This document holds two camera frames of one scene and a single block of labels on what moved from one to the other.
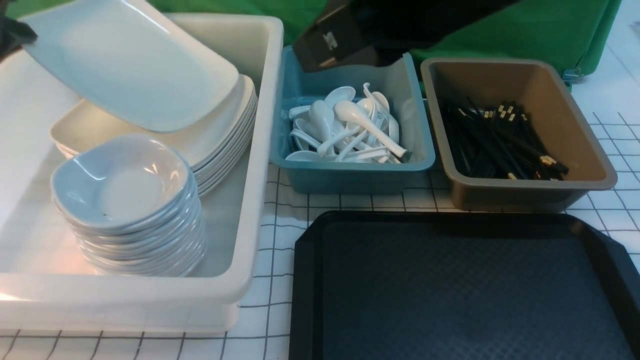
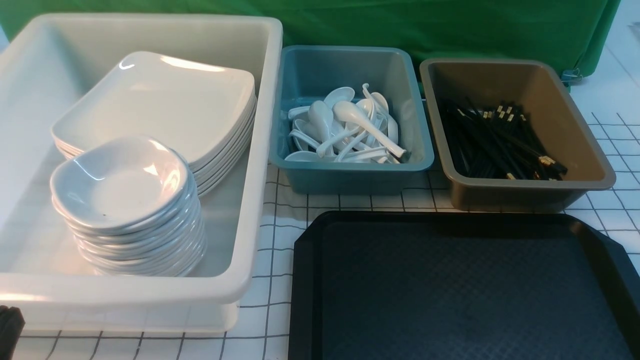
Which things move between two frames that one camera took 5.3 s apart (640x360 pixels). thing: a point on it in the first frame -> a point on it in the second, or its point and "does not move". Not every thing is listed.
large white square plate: x=129 y=64 -> x=189 y=104
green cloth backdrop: x=579 y=33 does not move
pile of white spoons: x=341 y=128 does not move
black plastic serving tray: x=379 y=285 does not move
